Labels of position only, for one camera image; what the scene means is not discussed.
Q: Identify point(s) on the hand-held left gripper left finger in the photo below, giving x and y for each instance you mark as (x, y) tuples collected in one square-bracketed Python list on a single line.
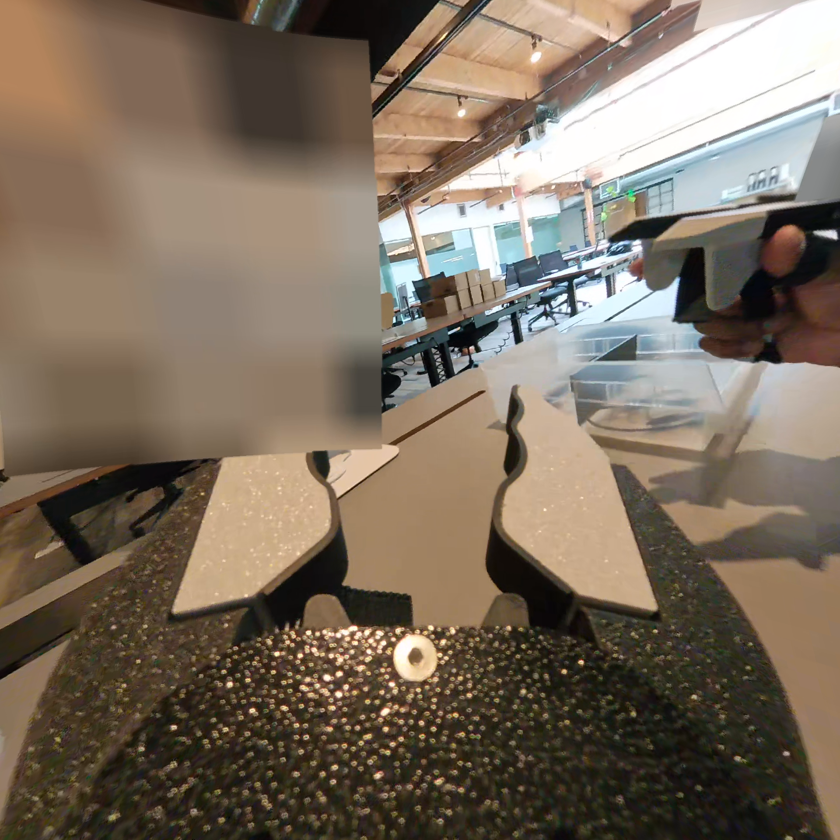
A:
[(256, 525)]

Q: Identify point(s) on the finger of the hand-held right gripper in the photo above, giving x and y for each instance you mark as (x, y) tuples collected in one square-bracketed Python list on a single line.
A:
[(689, 237), (640, 228)]

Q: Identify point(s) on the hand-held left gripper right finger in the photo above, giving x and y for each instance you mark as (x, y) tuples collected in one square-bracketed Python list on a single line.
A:
[(571, 512)]

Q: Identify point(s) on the clear plastic organizer box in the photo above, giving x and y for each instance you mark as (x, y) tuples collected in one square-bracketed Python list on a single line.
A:
[(656, 387)]

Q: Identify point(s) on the person's right hand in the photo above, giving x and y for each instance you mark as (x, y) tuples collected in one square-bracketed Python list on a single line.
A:
[(814, 321)]

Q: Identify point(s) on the wood top office desk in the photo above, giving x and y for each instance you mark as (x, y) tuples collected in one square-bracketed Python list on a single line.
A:
[(590, 266)]

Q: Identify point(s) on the black office chair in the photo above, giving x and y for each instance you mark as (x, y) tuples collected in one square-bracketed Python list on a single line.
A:
[(469, 334), (528, 269)]

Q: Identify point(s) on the white document stand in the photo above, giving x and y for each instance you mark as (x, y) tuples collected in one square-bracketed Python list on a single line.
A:
[(367, 466)]

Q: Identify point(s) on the long wood top desk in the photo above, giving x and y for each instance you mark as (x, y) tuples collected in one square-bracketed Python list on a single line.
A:
[(525, 293)]

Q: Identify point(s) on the row of cardboard boxes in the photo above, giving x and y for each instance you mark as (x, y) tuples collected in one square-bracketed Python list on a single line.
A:
[(466, 289)]

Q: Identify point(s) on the black monitor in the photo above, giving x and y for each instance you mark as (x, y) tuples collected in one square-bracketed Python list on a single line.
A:
[(430, 289)]

